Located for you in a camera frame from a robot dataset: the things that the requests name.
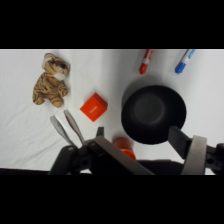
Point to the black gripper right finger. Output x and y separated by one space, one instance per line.
195 156

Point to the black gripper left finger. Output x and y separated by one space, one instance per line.
115 151

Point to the red cube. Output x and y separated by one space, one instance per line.
93 107

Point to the black bowl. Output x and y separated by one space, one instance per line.
153 115

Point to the orange plastic cup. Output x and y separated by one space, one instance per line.
124 145

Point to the metal tongs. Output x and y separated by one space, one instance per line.
71 125

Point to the tiger plush toy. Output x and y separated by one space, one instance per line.
50 83

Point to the blue whiteboard marker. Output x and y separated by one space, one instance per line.
184 62

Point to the red whiteboard marker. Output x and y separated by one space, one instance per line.
145 61

